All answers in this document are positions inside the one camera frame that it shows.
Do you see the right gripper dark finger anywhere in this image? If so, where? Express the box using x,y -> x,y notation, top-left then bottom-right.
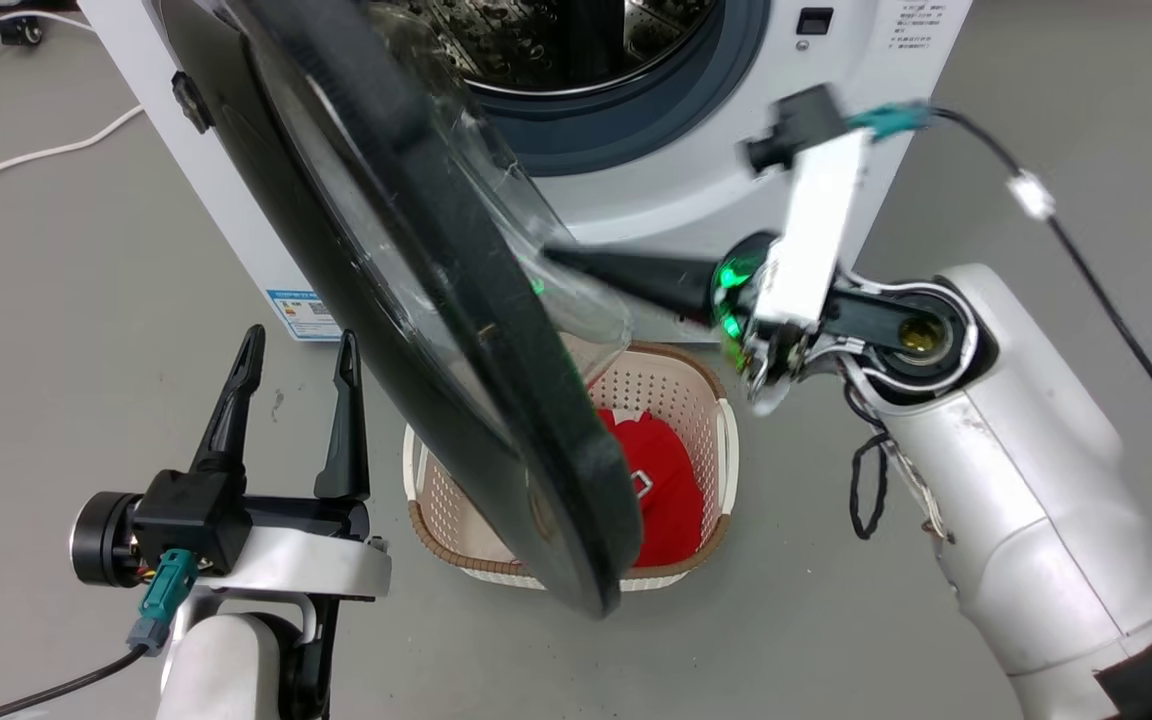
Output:
542,245 -> 720,319

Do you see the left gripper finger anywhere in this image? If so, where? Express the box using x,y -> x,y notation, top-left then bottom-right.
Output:
312,331 -> 373,503
189,323 -> 268,477

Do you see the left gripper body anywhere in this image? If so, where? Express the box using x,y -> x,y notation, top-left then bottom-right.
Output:
70,490 -> 374,589

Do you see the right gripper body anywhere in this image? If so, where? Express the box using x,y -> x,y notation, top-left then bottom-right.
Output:
710,232 -> 821,415

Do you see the black round glass washer door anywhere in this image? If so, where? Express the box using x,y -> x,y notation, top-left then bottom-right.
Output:
150,0 -> 646,620

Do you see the white front-load washing machine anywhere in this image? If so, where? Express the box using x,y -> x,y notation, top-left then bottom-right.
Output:
76,0 -> 973,347

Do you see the grey-blue rubber door gasket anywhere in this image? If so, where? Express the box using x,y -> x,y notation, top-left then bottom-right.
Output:
464,0 -> 773,178

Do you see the beige plastic laundry basket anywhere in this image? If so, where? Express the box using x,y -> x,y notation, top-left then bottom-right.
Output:
402,340 -> 740,592

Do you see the blue white energy label sticker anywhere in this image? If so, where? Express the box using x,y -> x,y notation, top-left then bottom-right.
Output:
265,287 -> 343,343

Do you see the red garment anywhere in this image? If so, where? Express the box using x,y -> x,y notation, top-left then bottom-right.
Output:
591,408 -> 708,570

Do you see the steel washer drum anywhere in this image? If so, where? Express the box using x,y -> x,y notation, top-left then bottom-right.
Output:
368,0 -> 723,97

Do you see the teal left cable connector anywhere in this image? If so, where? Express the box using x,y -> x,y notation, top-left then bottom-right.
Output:
125,547 -> 200,658

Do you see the teal cable connector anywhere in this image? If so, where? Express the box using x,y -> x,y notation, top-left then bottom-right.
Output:
846,100 -> 935,143
125,547 -> 200,658

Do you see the white right camera bracket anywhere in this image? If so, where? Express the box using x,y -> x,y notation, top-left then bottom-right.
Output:
744,127 -> 873,335

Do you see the white camera bracket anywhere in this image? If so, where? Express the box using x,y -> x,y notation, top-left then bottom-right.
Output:
198,526 -> 394,603
744,127 -> 873,335

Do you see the white left camera bracket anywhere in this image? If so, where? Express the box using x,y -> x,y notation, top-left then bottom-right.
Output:
198,526 -> 394,603

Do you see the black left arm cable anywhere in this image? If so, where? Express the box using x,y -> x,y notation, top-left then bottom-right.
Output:
0,645 -> 151,720

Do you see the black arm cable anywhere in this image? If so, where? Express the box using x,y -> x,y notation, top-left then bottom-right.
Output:
0,645 -> 151,720
928,104 -> 1152,646

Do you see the thin black looped cable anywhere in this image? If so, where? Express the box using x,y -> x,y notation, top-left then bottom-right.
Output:
844,372 -> 895,542

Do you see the teal right cable connector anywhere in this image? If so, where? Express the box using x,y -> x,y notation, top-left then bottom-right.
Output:
846,100 -> 935,143

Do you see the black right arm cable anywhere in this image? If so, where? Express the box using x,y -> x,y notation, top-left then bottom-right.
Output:
928,104 -> 1152,646

